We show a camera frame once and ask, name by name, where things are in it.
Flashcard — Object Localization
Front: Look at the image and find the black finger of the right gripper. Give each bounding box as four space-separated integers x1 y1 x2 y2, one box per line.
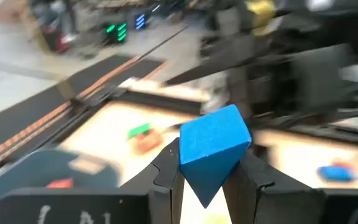
165 49 291 87

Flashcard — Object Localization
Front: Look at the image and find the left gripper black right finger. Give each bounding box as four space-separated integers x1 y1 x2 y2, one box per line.
222 151 323 224

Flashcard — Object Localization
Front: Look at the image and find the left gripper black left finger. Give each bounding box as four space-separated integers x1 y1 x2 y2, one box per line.
121 138 186 224

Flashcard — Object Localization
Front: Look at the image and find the red wooden block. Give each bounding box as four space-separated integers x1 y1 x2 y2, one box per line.
134 130 164 156
45 177 74 189

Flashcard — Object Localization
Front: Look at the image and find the blue wooden cube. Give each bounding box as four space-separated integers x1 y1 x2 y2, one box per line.
178 104 252 209

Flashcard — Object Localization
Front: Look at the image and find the flat green wooden block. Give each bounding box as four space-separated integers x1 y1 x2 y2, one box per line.
126 123 152 139

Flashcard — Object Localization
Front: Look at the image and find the blue rectangular wooden block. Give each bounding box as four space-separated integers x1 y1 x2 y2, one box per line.
317 164 357 183

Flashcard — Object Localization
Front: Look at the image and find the device with blue lights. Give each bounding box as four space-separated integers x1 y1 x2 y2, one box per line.
132 12 149 31

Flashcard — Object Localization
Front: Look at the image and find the device with green lights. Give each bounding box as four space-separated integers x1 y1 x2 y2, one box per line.
103 21 129 44

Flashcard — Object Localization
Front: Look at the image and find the teal plastic bin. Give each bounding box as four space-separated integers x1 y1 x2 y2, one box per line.
0 149 121 224

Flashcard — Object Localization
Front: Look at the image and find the black hazard-striped floor mat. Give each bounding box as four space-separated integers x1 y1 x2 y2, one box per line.
0 54 167 156

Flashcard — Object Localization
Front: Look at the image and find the yellow cable tag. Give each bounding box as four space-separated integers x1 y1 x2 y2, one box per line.
247 0 276 37

